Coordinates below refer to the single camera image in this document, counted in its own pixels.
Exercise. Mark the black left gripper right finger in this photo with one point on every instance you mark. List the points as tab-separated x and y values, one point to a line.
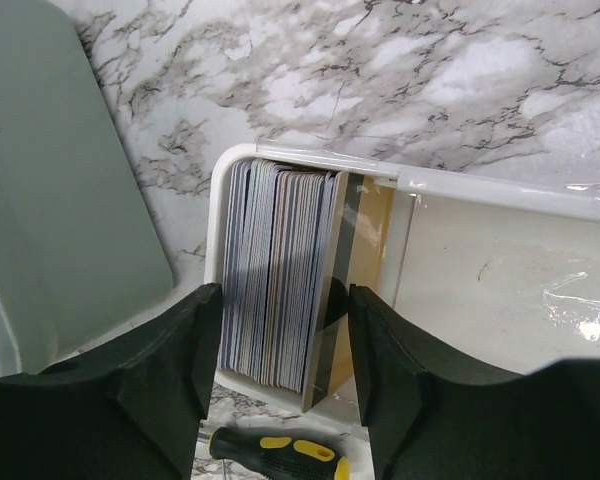
434	412

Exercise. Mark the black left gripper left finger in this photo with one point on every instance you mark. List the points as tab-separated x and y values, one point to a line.
127	409

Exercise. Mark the white rectangular card tray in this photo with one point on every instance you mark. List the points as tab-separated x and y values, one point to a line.
506	273

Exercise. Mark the gold card with stripe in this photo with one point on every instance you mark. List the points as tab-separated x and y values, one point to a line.
354	256

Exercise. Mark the stack of credit cards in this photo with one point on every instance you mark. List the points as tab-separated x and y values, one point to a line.
279	229

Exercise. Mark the black yellow marker pen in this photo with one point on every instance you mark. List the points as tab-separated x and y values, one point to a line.
279	454

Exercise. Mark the green plastic storage box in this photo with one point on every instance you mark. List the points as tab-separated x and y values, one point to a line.
79	254

